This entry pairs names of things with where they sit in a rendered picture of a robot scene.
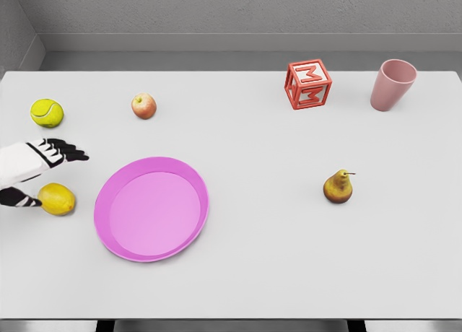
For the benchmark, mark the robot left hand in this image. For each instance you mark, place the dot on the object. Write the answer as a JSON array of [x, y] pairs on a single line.
[[25, 162]]

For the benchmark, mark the yellow lemon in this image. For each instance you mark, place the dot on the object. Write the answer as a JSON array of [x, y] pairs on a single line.
[[57, 198]]

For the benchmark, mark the pink round plate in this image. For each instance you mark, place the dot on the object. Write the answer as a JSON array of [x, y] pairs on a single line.
[[151, 211]]

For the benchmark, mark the yellow-green tennis ball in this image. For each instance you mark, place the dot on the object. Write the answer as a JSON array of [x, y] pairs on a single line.
[[47, 113]]

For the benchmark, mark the red apple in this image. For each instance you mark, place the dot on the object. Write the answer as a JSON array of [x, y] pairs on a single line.
[[144, 106]]

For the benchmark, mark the red letter block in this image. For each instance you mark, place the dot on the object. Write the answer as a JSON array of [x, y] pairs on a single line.
[[308, 84]]

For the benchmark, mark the brown-yellow pear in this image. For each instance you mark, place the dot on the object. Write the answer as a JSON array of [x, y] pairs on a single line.
[[337, 188]]

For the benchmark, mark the pink cup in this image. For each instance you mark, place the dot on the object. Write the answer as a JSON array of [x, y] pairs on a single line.
[[391, 86]]

